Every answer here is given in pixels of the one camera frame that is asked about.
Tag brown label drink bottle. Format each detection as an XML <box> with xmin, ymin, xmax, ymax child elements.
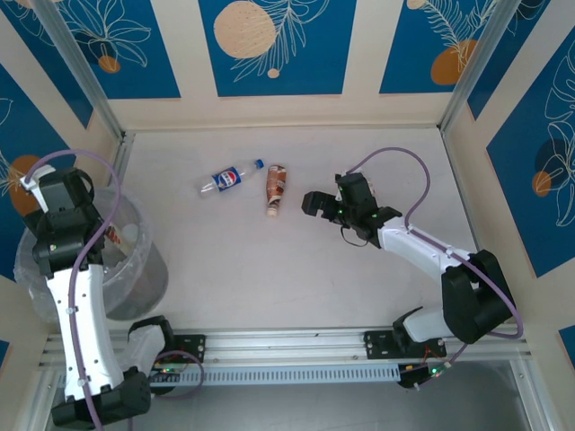
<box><xmin>264</xmin><ymin>163</ymin><xmax>288</xmax><ymax>219</ymax></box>

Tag blue label cola bottle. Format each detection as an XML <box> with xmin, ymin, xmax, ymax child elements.
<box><xmin>199</xmin><ymin>159</ymin><xmax>265</xmax><ymax>198</ymax></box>

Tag clear plastic bin with bag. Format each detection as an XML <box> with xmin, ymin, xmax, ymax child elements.
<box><xmin>15</xmin><ymin>186</ymin><xmax>170</xmax><ymax>322</ymax></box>

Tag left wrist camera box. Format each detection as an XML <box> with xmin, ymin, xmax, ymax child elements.
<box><xmin>19</xmin><ymin>164</ymin><xmax>56</xmax><ymax>212</ymax></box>

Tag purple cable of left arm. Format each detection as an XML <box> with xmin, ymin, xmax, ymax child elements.
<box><xmin>24</xmin><ymin>149</ymin><xmax>206</xmax><ymax>431</ymax></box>

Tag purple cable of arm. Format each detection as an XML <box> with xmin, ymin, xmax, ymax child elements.
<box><xmin>343</xmin><ymin>147</ymin><xmax>525</xmax><ymax>367</ymax></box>
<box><xmin>24</xmin><ymin>149</ymin><xmax>206</xmax><ymax>431</ymax></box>

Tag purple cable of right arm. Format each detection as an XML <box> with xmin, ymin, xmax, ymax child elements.
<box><xmin>343</xmin><ymin>147</ymin><xmax>525</xmax><ymax>367</ymax></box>

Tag aluminium table side rail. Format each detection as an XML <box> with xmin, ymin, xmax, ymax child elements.
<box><xmin>110</xmin><ymin>133</ymin><xmax>135</xmax><ymax>180</ymax></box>

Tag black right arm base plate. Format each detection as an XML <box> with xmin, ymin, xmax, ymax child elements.
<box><xmin>362</xmin><ymin>330</ymin><xmax>448</xmax><ymax>360</ymax></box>

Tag aluminium mounting rail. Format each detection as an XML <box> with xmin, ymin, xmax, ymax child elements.
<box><xmin>38</xmin><ymin>325</ymin><xmax>534</xmax><ymax>369</ymax></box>

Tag aluminium frame post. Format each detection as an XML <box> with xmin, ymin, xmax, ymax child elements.
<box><xmin>31</xmin><ymin>0</ymin><xmax>136</xmax><ymax>145</ymax></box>
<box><xmin>439</xmin><ymin>0</ymin><xmax>531</xmax><ymax>134</ymax></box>

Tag grey slotted cable duct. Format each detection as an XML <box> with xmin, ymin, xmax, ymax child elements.
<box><xmin>150</xmin><ymin>364</ymin><xmax>402</xmax><ymax>388</ymax></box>

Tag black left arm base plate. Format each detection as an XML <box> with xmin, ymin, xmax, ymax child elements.
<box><xmin>165</xmin><ymin>332</ymin><xmax>208</xmax><ymax>365</ymax></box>

